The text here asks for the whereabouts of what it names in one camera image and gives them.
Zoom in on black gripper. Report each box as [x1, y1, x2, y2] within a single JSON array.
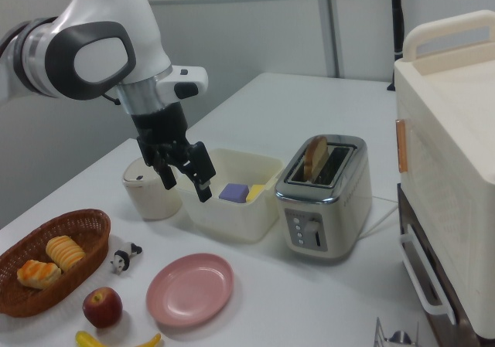
[[130, 101, 217, 204]]

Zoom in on brown bread slice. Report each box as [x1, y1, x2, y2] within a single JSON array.
[[302, 134, 329, 182]]

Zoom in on pink plate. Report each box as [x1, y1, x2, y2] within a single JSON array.
[[145, 253, 235, 328]]

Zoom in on striped yellow bread roll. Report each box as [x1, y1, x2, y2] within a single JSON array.
[[45, 235, 86, 273]]

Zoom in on small white lidded container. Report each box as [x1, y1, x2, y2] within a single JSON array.
[[122, 155, 183, 221]]

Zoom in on purple block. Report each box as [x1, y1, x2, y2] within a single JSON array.
[[218, 182, 249, 204]]

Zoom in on white plastic bin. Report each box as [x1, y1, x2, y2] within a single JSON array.
[[176, 148, 285, 243]]

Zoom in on yellow block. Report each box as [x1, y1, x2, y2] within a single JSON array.
[[245, 184, 267, 203]]

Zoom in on panda figurine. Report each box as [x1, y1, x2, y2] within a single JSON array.
[[110, 242, 143, 276]]

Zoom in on brown wicker basket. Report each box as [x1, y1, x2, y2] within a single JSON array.
[[0, 208, 112, 318]]

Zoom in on red apple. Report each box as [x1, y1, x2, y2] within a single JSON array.
[[82, 287, 124, 329]]

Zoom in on cream and chrome toaster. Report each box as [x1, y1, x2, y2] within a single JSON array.
[[275, 134, 373, 264]]

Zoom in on orange glazed pastry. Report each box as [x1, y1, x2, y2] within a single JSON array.
[[16, 260, 63, 290]]

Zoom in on yellow banana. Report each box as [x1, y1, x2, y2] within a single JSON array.
[[74, 330, 162, 347]]

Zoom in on orange latch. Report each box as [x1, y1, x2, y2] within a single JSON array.
[[394, 118, 409, 173]]

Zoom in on black pole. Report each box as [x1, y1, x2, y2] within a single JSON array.
[[387, 0, 405, 91]]

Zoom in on white toaster cable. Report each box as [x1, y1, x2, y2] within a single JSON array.
[[357, 195, 399, 240]]

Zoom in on dark oven with white handle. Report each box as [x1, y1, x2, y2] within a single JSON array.
[[397, 182, 484, 347]]

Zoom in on cream box with handle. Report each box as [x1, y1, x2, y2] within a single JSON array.
[[393, 9, 495, 340]]

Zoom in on metal wire rack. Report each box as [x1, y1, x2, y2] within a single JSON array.
[[373, 316, 421, 347]]

